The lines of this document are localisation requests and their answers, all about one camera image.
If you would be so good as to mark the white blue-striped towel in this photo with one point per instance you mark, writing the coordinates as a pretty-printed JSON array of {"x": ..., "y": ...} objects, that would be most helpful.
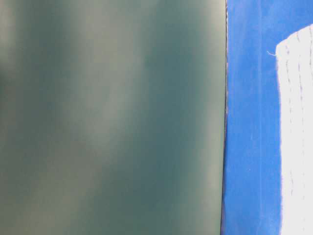
[{"x": 294, "y": 59}]

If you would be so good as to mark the blue table cloth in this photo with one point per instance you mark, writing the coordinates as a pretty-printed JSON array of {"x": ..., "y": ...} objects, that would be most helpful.
[{"x": 251, "y": 202}]

